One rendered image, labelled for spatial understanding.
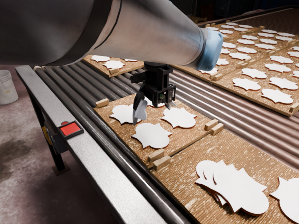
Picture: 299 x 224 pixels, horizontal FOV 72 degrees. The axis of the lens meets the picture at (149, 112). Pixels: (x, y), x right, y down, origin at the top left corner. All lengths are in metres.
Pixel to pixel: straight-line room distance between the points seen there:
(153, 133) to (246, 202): 0.36
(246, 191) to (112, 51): 0.53
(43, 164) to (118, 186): 1.53
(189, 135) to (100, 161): 0.33
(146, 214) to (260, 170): 0.37
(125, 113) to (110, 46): 0.71
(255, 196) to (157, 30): 0.51
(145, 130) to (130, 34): 0.62
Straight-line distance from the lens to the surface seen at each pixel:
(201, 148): 0.74
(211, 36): 0.40
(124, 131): 0.79
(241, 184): 0.64
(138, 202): 0.62
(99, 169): 0.70
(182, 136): 0.77
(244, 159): 0.75
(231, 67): 1.42
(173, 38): 0.24
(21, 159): 2.28
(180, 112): 0.88
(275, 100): 1.11
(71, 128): 0.86
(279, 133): 0.95
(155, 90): 0.58
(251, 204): 0.61
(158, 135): 0.75
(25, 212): 1.88
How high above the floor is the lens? 1.44
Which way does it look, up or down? 35 degrees down
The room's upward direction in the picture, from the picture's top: straight up
